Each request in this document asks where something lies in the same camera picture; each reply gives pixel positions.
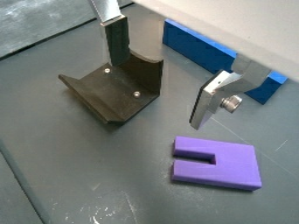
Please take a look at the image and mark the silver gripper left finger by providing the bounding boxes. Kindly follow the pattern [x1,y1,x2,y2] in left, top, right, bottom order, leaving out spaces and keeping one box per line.
[88,0,130,67]

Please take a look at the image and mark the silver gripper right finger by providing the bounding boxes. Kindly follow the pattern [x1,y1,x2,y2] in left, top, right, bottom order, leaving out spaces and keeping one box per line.
[190,54,271,130]

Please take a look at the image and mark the blue shape-sorting board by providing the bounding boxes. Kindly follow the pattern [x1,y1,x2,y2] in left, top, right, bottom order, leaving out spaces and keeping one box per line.
[163,18,287,104]

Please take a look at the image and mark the purple double-square block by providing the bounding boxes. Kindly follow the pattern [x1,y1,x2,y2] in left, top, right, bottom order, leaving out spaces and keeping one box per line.
[172,136,262,191]

